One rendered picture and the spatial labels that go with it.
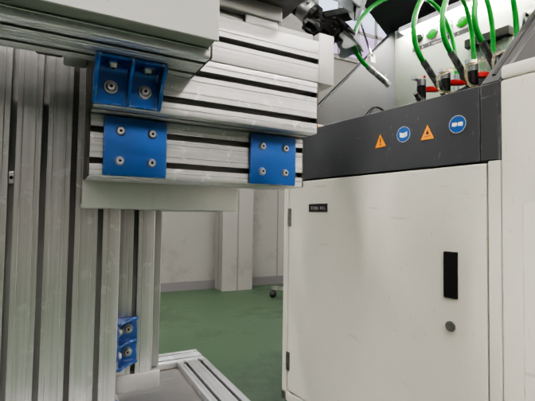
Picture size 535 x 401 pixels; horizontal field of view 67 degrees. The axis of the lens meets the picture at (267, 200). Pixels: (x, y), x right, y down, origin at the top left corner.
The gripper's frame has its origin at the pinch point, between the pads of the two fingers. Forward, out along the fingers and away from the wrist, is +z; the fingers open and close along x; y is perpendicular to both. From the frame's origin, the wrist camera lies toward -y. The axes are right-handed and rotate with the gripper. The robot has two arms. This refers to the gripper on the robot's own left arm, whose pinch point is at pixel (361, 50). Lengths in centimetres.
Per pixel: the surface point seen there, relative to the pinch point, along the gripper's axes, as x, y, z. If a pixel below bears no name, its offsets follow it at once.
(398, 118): 20.1, 21.3, 26.8
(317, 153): -4.5, 33.4, 14.5
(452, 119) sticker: 31, 19, 36
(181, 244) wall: -250, 95, -56
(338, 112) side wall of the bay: -22.5, 9.8, 4.9
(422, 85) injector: 1.5, -3.6, 21.9
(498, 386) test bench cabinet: 26, 53, 79
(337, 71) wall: -287, -158, -97
